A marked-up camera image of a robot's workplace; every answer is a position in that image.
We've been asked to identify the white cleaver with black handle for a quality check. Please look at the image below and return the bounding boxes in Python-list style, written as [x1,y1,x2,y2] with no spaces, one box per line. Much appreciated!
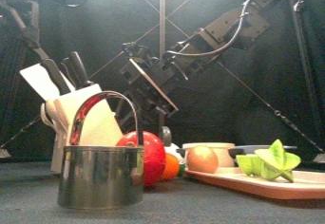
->
[18,64,62,102]

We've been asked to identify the black and white toy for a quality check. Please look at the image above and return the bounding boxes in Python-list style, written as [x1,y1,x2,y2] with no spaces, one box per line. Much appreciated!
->
[157,125,184,163]

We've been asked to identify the beige knife block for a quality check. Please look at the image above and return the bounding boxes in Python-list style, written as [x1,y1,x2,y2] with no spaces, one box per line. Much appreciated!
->
[49,84,125,175]

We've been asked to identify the red toy tomato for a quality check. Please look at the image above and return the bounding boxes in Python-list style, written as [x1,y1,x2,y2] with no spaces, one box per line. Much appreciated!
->
[115,130,167,188]

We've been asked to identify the orange toy fruit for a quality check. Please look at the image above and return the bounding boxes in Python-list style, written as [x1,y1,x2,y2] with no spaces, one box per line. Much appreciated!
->
[161,152,181,181]

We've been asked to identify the white utensil on block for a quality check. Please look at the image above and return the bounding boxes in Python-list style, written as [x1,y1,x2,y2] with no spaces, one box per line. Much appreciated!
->
[38,99,68,135]

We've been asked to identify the small green toy piece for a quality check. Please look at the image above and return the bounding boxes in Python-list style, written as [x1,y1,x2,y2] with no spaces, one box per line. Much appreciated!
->
[176,162,187,177]

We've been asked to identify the brown toy egg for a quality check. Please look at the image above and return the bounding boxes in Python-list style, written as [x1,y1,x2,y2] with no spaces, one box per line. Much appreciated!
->
[185,145,220,175]

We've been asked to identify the white toy bowl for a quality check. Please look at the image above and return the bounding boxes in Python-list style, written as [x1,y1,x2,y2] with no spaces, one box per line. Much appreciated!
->
[181,141,238,168]

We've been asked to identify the black toy pan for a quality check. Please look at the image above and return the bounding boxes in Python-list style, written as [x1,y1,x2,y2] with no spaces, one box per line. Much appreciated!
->
[227,144,298,159]

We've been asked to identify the green toy star fruit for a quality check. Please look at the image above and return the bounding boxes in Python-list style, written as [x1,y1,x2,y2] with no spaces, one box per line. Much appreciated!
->
[235,139,302,183]

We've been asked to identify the pink tray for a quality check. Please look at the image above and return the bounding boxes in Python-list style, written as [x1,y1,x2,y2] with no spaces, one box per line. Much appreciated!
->
[183,165,325,200]

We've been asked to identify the long black handled knife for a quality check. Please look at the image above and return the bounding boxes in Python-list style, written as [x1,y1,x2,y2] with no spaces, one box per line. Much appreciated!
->
[38,58,72,96]

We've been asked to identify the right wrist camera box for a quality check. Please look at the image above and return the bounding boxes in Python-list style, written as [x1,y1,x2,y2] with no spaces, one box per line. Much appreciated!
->
[120,42,149,61]

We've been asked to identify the steel pot with bail handle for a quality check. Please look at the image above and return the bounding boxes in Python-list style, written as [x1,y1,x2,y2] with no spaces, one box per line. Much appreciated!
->
[56,89,145,210]

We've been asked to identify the vertical metal frame pole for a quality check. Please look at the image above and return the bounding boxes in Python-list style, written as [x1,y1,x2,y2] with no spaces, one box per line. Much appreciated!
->
[159,0,167,58]

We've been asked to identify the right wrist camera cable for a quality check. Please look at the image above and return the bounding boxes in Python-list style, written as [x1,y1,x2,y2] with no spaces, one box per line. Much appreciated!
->
[163,0,271,59]

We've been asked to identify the black frame post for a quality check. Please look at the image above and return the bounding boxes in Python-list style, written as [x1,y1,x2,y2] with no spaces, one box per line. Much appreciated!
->
[287,0,325,146]

